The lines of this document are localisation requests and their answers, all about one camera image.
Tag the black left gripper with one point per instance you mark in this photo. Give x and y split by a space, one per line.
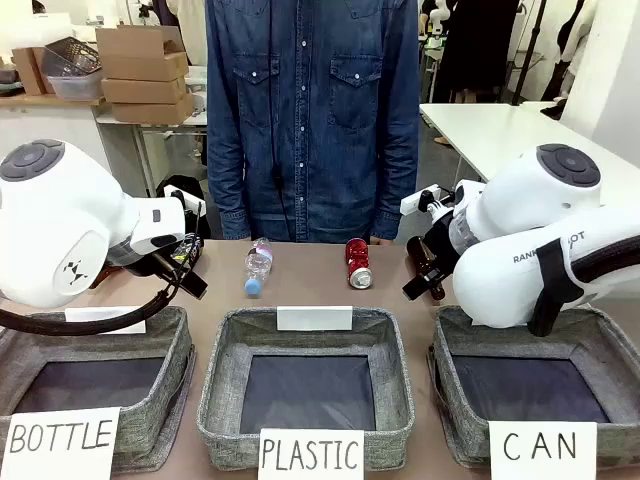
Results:
131 260

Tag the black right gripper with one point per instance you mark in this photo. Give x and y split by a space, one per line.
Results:
441 245

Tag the brown glass bottle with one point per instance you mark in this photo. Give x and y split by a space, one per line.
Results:
416 252

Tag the red drink can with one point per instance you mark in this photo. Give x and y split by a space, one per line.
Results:
359 262

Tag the small plastic bottle blue cap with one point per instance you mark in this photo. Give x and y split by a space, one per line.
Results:
257 265

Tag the person's left forearm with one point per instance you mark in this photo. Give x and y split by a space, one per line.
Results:
397 190

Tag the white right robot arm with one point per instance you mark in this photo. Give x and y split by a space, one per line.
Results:
520 280

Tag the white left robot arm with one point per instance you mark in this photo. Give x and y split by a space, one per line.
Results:
55 220

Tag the person's right forearm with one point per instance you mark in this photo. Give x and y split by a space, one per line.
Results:
227 190

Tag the grey fabric basket bottle sign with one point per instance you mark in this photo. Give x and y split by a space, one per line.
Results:
165 350

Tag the grey fabric basket can sign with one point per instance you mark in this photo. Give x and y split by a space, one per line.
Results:
525 385

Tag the grey fabric basket plastic sign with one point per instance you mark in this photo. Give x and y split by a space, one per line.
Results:
305 390

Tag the paper sign CAN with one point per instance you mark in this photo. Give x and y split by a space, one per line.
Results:
542 447

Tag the black mesh basket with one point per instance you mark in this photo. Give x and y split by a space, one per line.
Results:
72 57

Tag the person's left hand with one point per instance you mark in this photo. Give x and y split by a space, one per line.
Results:
382 242

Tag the blank white card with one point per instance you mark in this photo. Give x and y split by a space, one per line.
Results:
125 327
314 318

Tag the black backpack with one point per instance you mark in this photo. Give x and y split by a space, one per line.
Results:
192 190

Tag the white desk under boxes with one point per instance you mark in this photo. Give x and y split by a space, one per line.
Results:
165 135

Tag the white background table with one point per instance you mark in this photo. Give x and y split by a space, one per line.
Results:
500 130

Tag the flat cardboard box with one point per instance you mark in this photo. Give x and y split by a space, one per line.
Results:
142 90
150 111

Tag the person in denim shirt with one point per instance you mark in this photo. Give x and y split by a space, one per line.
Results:
310 125

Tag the paper sign PLASTIC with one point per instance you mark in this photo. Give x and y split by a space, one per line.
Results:
310 455

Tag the paper sign BOTTLE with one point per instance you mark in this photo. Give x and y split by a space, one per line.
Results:
60 442

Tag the white cabinet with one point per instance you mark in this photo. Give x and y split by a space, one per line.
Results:
50 130

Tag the clear plastic bin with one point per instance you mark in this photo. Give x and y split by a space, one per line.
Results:
75 86

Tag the open cardboard box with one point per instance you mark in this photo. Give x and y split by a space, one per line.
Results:
140 50

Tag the background person in black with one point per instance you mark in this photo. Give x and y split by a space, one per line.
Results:
475 45

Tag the black tripod stand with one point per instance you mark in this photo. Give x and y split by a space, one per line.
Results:
530 50

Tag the small cardboard box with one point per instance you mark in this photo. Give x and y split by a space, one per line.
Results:
30 70

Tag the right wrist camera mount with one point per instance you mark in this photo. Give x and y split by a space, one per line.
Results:
425 200

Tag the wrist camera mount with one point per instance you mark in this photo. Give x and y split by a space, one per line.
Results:
425 200
175 196

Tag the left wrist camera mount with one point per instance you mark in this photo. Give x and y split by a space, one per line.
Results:
175 196

